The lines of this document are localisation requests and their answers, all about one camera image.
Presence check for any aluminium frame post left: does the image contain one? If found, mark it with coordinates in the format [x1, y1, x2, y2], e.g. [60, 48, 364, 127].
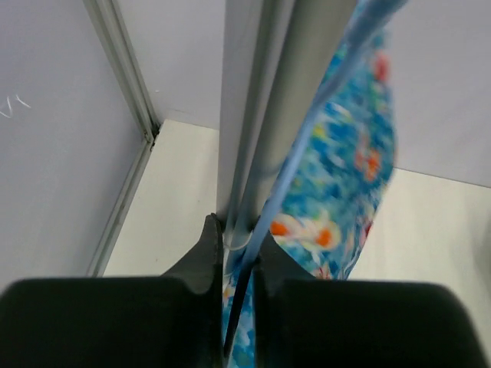
[84, 1, 161, 277]

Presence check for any silver clothes rack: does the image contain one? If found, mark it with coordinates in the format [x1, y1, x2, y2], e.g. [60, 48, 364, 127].
[216, 0, 361, 277]

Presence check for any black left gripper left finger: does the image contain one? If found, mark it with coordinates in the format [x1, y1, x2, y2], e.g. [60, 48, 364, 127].
[1, 215, 223, 367]

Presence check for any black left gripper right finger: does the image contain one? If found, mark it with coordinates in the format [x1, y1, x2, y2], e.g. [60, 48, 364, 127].
[253, 236, 486, 367]

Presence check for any blue wire hanger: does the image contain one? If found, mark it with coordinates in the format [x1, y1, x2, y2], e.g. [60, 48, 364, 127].
[222, 0, 410, 357]

